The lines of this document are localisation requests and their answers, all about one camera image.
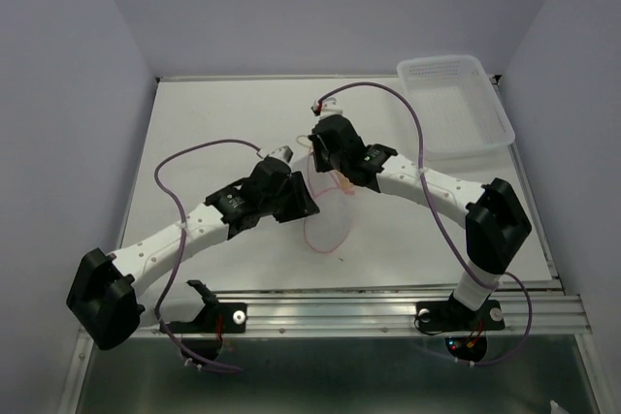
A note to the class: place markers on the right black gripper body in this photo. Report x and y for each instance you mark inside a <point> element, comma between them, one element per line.
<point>336,162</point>

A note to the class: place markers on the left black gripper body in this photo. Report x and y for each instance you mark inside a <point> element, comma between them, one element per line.
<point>268,206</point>

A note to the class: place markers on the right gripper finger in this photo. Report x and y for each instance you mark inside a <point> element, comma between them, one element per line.
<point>321,153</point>
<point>344,165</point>

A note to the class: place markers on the white mesh pink-trimmed laundry bag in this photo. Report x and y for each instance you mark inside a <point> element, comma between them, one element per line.
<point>325,232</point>

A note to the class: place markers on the beige bra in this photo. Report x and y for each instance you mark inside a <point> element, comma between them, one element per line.
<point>339,180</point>

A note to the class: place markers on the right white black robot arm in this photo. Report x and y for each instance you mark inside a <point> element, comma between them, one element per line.
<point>485,225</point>

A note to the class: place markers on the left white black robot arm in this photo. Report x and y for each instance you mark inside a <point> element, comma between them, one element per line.
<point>104,295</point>

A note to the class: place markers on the white perforated plastic basket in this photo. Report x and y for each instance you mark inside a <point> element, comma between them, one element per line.
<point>459,110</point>

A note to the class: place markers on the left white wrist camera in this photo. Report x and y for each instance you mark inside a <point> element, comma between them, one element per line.
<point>283,153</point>

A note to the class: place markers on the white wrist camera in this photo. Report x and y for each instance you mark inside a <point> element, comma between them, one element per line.
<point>326,107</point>
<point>283,153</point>

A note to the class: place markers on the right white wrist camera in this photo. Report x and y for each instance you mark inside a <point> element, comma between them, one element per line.
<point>326,107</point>

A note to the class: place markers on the aluminium mounting rail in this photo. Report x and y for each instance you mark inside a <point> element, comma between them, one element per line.
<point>366,313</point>

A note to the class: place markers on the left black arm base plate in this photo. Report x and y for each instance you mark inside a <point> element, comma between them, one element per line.
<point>210,315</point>

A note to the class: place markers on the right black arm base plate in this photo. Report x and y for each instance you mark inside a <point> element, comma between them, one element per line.
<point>450,316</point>

